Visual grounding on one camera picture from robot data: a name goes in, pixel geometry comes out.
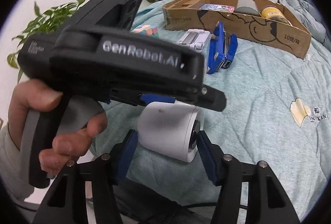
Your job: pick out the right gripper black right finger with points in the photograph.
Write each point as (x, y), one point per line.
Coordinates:
(254, 188)

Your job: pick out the light green quilted blanket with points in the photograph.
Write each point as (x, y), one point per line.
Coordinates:
(256, 124)

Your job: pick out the white lint remover device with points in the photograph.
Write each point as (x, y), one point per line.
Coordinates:
(171, 129)

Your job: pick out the silver metal cylinder can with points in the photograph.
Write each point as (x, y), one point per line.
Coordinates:
(247, 7)

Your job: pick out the blue stapler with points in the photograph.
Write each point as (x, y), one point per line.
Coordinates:
(222, 50)

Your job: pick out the colourful pink box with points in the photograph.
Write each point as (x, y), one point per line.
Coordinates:
(218, 8)

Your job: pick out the light blue puffer jacket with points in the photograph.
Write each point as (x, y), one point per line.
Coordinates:
(309, 15)

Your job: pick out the person's left hand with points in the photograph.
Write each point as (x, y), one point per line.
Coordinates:
(36, 95)

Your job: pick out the brown cardboard tray box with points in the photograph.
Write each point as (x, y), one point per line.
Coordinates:
(188, 14)

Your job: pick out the large leafy green plant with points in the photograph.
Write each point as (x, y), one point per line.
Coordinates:
(43, 23)

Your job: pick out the white folding phone stand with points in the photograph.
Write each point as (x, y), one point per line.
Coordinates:
(195, 39)

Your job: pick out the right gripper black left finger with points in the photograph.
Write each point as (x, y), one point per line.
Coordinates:
(65, 201)

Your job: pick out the pastel rubik's cube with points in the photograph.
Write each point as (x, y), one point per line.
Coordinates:
(147, 30)

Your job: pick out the yellow label glass jar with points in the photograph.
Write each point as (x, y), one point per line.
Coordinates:
(273, 13)

